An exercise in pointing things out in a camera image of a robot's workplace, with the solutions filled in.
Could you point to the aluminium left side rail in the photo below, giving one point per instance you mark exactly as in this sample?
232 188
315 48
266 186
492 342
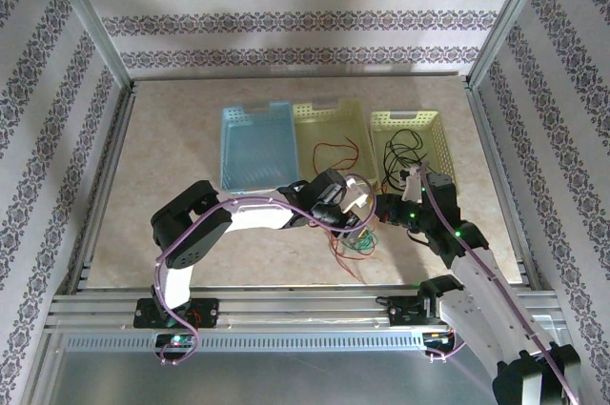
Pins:
102 195

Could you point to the aluminium rear rail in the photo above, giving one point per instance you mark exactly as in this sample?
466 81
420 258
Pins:
295 75

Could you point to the aluminium left frame post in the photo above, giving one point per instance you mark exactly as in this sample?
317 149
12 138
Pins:
90 19

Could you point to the aluminium rail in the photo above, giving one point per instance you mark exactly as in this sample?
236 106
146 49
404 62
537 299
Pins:
500 186
295 75
305 314
102 195

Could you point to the grey metal base panel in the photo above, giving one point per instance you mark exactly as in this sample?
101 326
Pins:
286 381

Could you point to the pale yellow perforated plastic basket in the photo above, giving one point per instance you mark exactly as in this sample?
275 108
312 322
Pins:
329 121

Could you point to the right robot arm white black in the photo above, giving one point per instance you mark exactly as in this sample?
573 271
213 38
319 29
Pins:
457 314

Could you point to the light blue perforated plastic basket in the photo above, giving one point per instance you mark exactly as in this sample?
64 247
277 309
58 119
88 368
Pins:
257 152

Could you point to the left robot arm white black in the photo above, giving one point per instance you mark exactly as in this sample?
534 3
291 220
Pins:
262 219

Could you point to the pale green perforated plastic basket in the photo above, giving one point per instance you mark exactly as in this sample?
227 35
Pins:
441 147

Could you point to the aluminium frame post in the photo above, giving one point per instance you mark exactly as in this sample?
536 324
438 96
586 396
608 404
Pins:
510 14
90 19

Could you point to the aluminium right frame post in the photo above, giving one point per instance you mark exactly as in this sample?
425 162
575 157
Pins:
510 14

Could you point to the aluminium right side rail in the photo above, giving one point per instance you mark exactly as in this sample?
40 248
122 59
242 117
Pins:
500 186

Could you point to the aluminium front rail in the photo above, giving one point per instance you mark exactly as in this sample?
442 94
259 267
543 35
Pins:
305 314

